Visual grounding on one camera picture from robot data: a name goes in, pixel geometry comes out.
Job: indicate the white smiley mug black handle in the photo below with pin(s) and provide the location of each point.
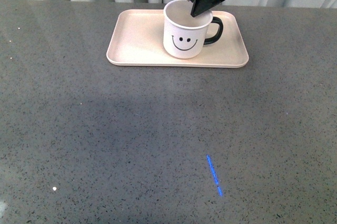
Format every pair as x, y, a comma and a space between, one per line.
184, 35

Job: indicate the cream rectangular tray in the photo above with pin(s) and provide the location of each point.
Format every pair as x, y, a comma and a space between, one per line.
137, 40

